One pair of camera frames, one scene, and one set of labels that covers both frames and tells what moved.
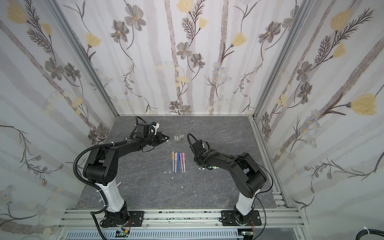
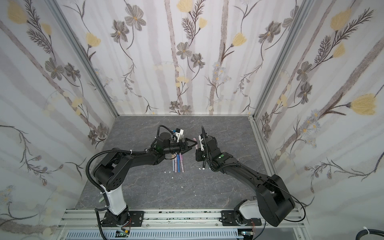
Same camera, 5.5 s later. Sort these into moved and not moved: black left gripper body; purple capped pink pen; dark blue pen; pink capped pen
Moved: pink capped pen; black left gripper body
Not moved: dark blue pen; purple capped pink pen
